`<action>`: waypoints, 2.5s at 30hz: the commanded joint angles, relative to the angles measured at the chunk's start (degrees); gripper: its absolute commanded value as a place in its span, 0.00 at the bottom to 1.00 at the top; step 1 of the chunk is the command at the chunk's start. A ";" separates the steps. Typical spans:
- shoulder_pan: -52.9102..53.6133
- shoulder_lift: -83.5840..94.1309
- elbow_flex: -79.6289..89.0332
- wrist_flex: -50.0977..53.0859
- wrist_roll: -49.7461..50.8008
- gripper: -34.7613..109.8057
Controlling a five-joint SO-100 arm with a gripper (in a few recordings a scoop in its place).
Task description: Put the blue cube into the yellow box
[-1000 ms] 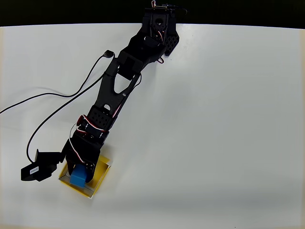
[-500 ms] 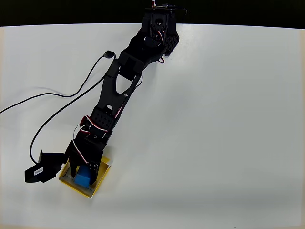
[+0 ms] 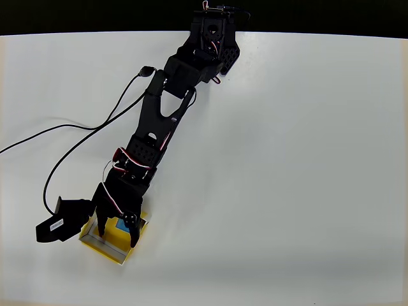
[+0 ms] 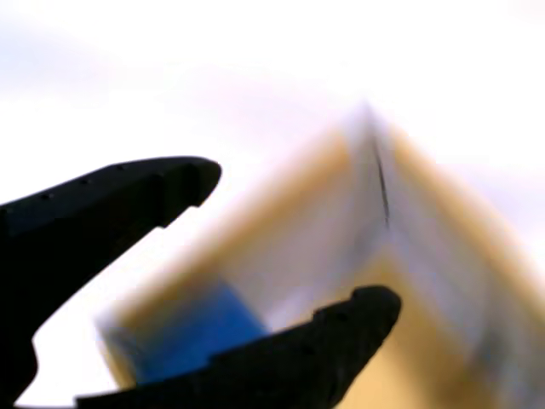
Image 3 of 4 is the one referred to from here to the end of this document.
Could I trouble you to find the blue block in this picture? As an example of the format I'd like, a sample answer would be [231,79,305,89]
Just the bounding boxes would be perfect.
[115,217,131,233]

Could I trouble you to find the black power cable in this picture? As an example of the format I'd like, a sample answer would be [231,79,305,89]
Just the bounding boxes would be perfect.
[216,3,252,24]

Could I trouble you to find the yellow square tray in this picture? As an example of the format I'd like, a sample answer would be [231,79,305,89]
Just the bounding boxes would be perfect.
[78,210,151,266]

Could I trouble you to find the black cable with connector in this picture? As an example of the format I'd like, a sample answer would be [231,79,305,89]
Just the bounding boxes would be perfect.
[0,65,157,156]

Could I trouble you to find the black camera cable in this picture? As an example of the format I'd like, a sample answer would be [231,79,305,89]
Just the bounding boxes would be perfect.
[42,91,149,215]

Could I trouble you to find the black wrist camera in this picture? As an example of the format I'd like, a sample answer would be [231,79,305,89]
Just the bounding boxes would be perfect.
[34,195,94,244]

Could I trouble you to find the red white servo wire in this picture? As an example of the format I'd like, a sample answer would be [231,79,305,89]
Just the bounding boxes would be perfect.
[98,180,127,218]
[112,146,153,173]

